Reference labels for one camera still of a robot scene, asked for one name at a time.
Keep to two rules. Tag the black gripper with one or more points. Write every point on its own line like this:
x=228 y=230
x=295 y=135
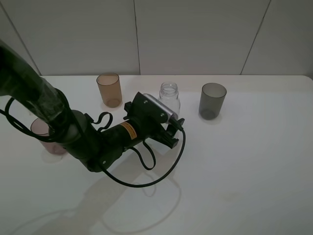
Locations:
x=148 y=120

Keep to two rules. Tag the clear plastic water bottle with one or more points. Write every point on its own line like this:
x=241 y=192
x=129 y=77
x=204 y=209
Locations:
x=169 y=96

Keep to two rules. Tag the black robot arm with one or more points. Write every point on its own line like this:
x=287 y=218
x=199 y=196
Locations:
x=96 y=149

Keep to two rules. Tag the amber translucent plastic cup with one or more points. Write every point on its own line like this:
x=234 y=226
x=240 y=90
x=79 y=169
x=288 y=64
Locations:
x=110 y=90

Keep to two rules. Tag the grey translucent plastic cup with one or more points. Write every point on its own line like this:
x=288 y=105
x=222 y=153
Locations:
x=212 y=98

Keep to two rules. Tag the pink translucent plastic cup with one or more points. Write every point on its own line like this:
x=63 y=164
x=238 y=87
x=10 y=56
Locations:
x=40 y=128

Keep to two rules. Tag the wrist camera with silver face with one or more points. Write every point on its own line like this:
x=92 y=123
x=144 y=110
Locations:
x=169 y=112

